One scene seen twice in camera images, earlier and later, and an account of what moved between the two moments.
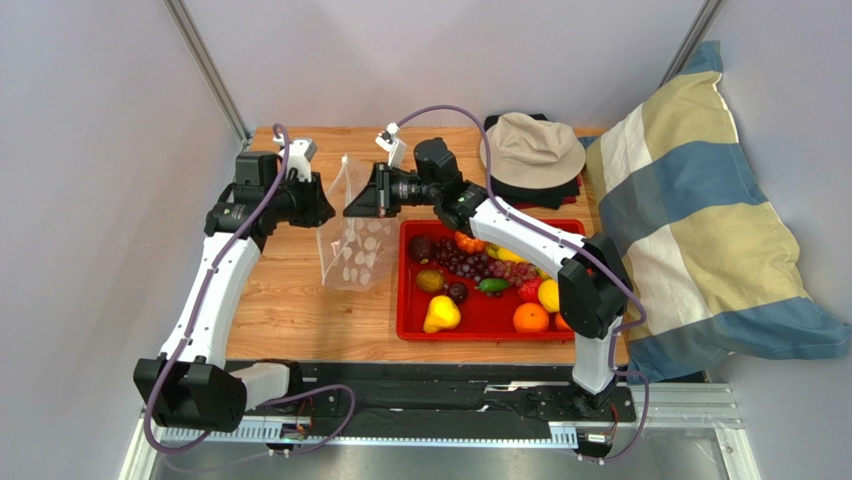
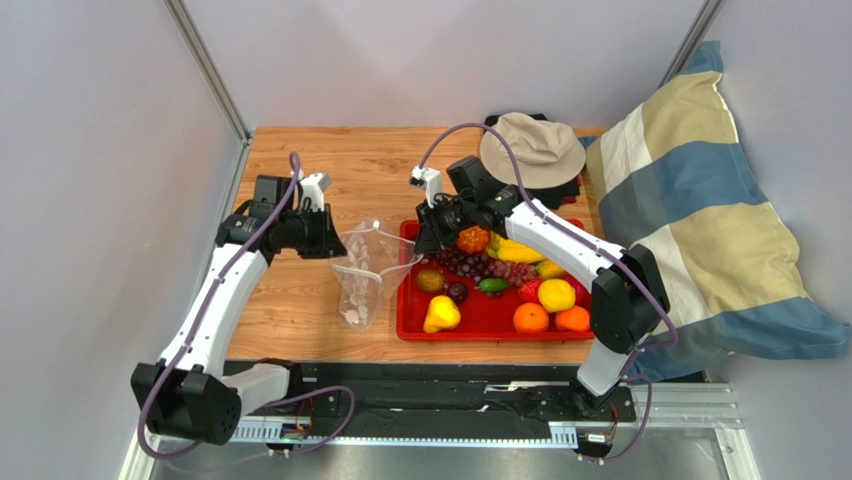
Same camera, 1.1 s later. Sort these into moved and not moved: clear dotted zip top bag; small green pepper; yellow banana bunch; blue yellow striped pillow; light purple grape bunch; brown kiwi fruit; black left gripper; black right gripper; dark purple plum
Moved: black right gripper; black left gripper; clear dotted zip top bag
Not moved: small green pepper; light purple grape bunch; yellow banana bunch; dark purple plum; brown kiwi fruit; blue yellow striped pillow
